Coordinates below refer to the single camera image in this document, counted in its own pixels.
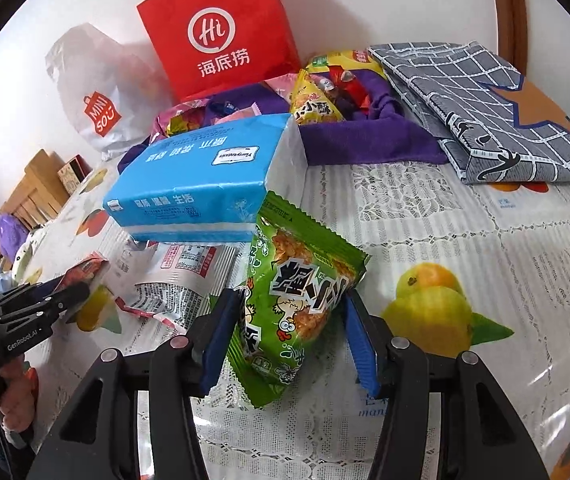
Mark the red paper bag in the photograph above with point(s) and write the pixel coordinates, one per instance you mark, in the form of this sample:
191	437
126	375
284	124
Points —
225	20

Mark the patterned box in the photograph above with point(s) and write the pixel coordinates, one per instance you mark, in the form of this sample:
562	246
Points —
72	175

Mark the grey plaid cloth with star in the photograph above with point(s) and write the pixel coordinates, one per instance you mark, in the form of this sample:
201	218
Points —
465	110

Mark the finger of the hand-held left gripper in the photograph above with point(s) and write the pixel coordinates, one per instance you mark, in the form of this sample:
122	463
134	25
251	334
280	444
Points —
65	302
40	291

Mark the dark red snack packet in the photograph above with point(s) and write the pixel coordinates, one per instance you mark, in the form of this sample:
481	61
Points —
352	87

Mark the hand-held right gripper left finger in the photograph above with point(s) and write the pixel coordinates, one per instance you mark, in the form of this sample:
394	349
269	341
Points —
220	340

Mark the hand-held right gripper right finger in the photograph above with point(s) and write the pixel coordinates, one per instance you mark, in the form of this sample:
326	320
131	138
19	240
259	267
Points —
360	345

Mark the small pink packet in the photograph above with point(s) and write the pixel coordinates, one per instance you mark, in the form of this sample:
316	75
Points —
252	107

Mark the fruit print lace tablecloth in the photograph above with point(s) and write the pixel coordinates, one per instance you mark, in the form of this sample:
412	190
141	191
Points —
415	220

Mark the wooden chair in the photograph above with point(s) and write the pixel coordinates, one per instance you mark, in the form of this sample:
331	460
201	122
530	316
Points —
35	185

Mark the purple fabric basket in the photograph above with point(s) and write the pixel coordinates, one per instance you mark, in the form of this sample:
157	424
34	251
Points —
365	145

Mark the purple bag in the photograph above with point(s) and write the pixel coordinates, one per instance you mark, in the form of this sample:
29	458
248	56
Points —
12	232

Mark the small dark blue packet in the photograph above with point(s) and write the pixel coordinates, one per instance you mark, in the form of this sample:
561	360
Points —
225	106

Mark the person's left hand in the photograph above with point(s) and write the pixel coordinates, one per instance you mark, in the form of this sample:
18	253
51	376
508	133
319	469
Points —
15	395

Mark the blue tissue pack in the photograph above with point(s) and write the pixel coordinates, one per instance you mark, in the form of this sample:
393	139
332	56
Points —
200	175

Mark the white red printed packet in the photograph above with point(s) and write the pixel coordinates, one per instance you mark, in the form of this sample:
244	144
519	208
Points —
175	280

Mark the brown wooden frame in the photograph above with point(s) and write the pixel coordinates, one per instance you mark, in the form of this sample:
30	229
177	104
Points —
507	10

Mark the green snack packet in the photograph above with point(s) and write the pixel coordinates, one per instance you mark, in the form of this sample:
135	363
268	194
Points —
295	290

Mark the large yellow snack bag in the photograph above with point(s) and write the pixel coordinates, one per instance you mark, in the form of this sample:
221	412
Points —
345	60

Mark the pink and yellow snack packet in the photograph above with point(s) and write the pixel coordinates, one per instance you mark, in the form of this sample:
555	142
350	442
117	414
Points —
180	120

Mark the white plastic bag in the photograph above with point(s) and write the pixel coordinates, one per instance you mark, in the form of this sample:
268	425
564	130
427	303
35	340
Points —
90	75

